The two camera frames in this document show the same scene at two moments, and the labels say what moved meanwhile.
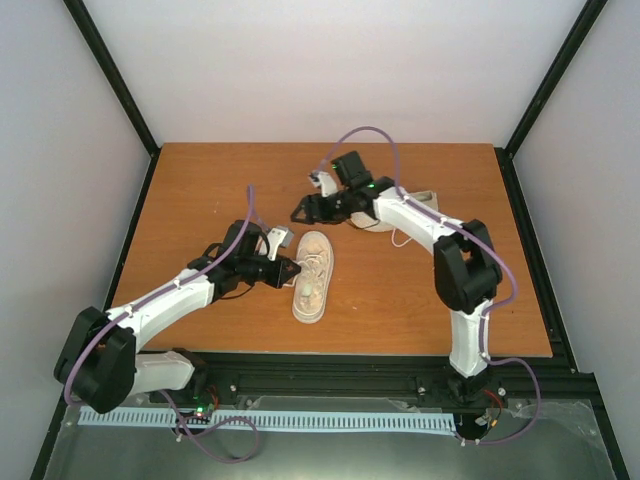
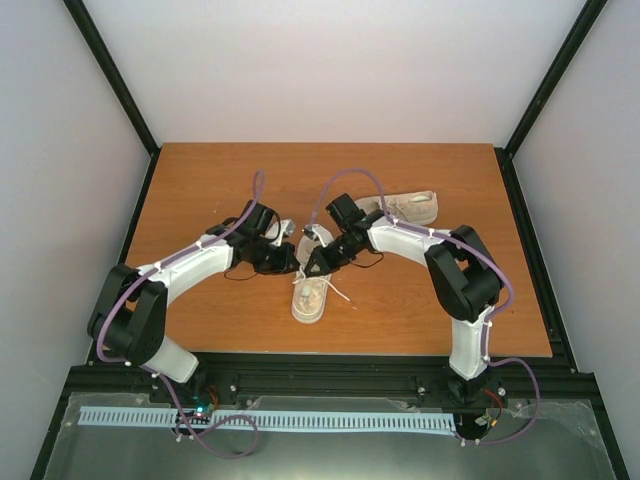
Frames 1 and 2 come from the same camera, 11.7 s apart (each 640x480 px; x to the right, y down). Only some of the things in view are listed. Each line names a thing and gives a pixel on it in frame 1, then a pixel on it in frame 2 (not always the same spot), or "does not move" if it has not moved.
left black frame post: x=116 y=81 does not move
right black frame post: x=505 y=155 does not move
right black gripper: x=320 y=215 → x=325 y=263
